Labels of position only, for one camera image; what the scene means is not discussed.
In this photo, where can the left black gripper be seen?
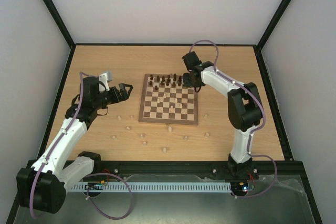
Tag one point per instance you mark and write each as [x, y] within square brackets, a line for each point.
[117, 98]

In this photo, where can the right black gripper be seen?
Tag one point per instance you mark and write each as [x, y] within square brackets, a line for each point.
[188, 80]

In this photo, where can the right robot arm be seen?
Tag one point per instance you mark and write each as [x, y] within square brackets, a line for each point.
[245, 110]

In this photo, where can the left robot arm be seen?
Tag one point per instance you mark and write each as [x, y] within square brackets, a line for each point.
[44, 185]

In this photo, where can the wooden chess board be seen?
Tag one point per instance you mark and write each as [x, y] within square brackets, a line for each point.
[153, 112]

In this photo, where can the left circuit board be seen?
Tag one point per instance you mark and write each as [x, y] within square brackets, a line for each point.
[97, 184]

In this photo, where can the circuit board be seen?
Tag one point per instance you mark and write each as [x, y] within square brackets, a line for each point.
[97, 184]
[243, 187]

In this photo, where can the right circuit board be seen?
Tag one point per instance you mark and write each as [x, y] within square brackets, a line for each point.
[243, 187]

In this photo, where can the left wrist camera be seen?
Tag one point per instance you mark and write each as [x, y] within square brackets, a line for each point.
[104, 79]

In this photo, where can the grey slotted cable duct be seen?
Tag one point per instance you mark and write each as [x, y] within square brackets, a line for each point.
[164, 187]

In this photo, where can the black aluminium frame rail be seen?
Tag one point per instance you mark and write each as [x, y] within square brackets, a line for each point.
[213, 170]

